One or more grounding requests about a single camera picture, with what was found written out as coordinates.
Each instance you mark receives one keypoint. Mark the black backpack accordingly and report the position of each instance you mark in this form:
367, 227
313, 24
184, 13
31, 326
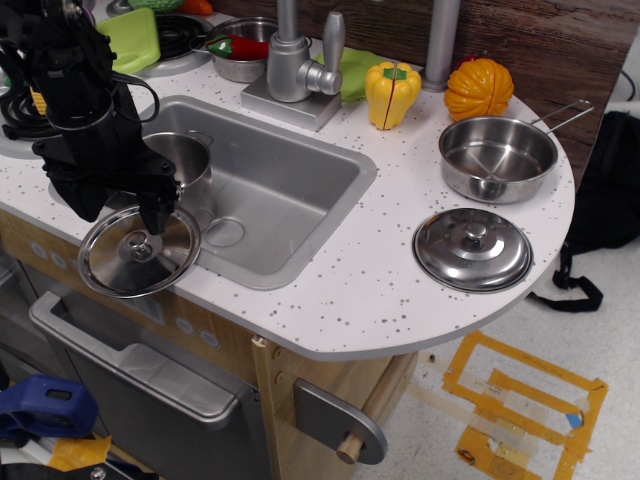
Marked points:
606, 212

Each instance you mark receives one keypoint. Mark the orange tape on floor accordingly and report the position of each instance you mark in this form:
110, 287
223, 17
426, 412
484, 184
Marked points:
521, 404

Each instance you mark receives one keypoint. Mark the steel pot in sink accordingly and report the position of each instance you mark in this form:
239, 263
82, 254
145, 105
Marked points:
191, 158

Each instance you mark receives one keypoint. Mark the small steel pot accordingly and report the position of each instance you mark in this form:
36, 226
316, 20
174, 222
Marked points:
256, 28

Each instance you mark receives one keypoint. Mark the black stove burner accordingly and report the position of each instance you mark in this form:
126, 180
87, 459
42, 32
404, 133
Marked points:
178, 35
20, 117

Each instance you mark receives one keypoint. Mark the green cloth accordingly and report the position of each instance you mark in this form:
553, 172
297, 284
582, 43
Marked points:
354, 66

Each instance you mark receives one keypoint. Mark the grey oven door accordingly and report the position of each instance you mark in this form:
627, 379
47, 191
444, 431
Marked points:
178, 415

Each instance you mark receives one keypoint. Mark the grey post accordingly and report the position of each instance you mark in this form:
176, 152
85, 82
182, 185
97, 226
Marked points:
442, 35

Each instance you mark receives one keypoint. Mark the orange toy pumpkin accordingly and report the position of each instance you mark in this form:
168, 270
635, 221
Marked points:
478, 87

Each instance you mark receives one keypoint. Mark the steel frying pan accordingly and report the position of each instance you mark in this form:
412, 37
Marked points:
502, 160

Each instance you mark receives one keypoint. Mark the left black stove burner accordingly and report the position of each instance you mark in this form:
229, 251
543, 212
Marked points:
20, 117

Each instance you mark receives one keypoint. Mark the yellow toy corn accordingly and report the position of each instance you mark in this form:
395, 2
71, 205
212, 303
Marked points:
39, 102

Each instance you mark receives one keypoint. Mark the grey toy faucet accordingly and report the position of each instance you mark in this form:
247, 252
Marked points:
295, 88

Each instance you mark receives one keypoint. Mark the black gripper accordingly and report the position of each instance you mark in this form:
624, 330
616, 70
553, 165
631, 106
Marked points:
87, 165

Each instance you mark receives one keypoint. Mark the wooden towel rod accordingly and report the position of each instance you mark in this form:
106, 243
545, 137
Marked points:
349, 451

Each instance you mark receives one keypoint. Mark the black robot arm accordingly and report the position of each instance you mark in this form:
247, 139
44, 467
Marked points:
53, 47

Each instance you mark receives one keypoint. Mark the yellow toy bell pepper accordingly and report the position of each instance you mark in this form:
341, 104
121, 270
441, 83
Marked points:
391, 89

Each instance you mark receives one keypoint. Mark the red toy pepper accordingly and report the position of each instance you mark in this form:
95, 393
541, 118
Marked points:
236, 47

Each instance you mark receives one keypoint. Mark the green plastic dish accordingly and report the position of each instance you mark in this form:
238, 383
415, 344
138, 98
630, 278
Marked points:
134, 40

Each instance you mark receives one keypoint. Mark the blue clamp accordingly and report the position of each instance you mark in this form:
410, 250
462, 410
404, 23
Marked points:
48, 407

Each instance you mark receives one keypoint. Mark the steel lid on counter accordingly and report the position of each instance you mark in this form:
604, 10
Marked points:
472, 250

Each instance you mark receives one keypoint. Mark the steel lid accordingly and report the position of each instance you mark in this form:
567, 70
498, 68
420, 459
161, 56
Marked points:
120, 258
472, 250

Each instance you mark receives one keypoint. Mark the grey toy sink basin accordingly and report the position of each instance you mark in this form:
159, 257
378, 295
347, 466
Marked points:
278, 195

